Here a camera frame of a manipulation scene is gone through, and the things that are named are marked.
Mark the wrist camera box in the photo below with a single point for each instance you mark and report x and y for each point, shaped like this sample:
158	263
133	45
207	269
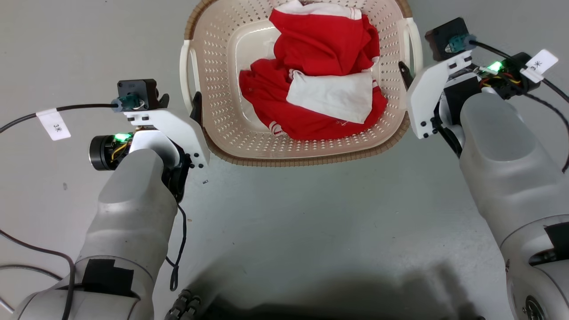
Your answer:
446	38
140	91

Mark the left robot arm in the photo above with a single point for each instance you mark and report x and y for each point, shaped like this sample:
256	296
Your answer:
129	213

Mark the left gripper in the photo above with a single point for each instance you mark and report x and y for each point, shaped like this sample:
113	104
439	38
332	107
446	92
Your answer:
178	129

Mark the beige plastic laundry basket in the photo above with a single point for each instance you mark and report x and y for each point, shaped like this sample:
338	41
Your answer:
306	151

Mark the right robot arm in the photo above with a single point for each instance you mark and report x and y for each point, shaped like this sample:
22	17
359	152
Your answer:
502	155

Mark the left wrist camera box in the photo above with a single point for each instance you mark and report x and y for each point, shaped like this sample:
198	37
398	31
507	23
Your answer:
140	91

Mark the red and white garment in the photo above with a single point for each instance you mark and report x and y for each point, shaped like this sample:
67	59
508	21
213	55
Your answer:
320	49

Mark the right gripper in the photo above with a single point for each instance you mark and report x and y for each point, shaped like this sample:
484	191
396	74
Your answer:
429	98

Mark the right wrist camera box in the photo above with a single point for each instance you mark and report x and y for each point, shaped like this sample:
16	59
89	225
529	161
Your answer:
446	38

